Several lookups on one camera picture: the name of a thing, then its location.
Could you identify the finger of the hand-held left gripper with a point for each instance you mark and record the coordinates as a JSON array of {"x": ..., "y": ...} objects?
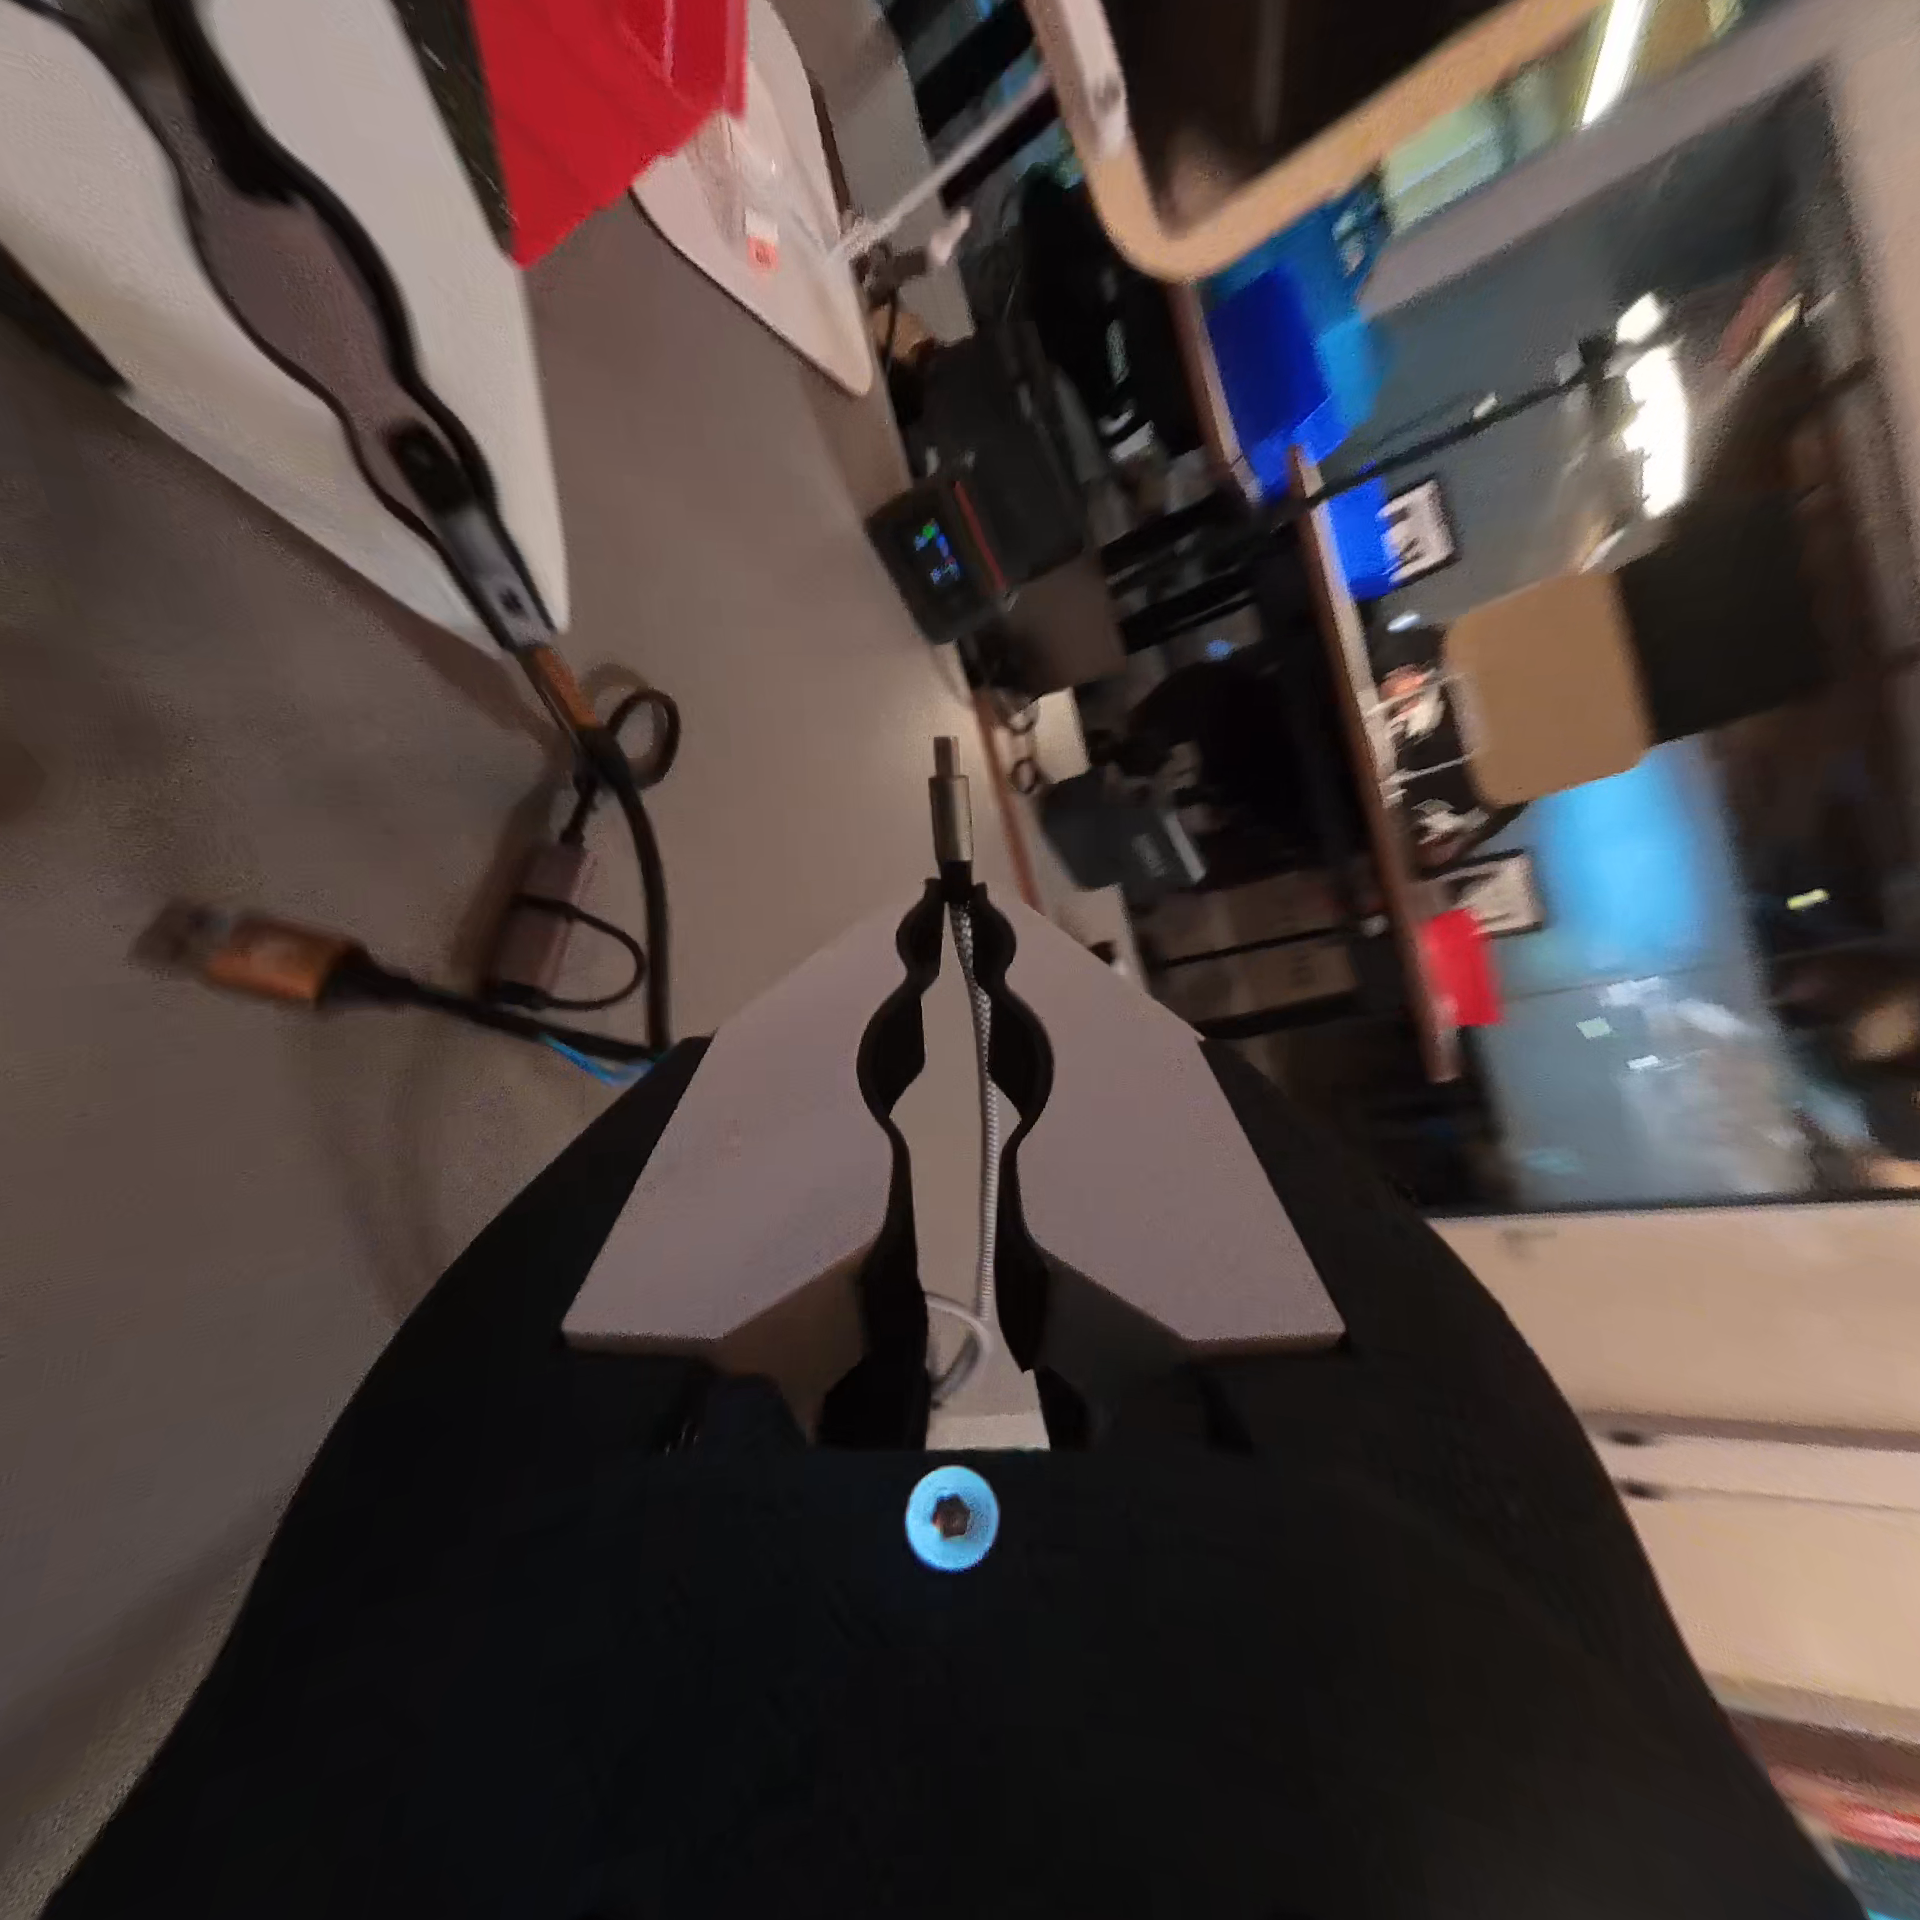
[
  {"x": 90, "y": 225},
  {"x": 390, "y": 181}
]

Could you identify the white cabinet unit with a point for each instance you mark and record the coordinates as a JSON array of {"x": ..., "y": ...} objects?
[{"x": 1725, "y": 1349}]

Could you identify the red card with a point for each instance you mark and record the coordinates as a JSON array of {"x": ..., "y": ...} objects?
[{"x": 1458, "y": 967}]

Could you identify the glass partition window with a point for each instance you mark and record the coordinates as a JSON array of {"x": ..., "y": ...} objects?
[{"x": 1652, "y": 1021}]

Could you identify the grey usb hub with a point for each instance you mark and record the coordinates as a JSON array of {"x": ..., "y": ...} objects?
[{"x": 540, "y": 914}]

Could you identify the black charger with display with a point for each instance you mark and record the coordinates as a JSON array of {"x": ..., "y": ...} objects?
[{"x": 932, "y": 563}]

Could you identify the white plastic bag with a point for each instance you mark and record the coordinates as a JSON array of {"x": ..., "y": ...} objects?
[{"x": 780, "y": 283}]

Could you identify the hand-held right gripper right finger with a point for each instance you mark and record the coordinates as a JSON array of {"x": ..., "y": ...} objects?
[{"x": 1154, "y": 1184}]

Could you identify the cardboard box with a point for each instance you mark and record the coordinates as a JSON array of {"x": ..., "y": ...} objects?
[{"x": 1066, "y": 629}]

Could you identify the black power adapter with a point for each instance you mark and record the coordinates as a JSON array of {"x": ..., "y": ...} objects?
[{"x": 1118, "y": 840}]

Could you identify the black white printed tag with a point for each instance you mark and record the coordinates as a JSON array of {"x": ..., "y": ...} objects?
[
  {"x": 1418, "y": 528},
  {"x": 1500, "y": 896}
]

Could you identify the blue storage bin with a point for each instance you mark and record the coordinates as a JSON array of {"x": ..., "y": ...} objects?
[
  {"x": 1358, "y": 547},
  {"x": 1277, "y": 359}
]

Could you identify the dark grey usb adapter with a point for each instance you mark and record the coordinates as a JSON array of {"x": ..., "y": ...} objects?
[{"x": 474, "y": 547}]

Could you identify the red box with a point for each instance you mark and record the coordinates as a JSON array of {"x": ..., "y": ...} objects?
[{"x": 600, "y": 106}]

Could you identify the black panel with plywood rim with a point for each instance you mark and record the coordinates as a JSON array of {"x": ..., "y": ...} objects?
[{"x": 1244, "y": 90}]

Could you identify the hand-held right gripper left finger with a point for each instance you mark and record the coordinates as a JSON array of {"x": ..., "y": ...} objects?
[{"x": 734, "y": 1184}]

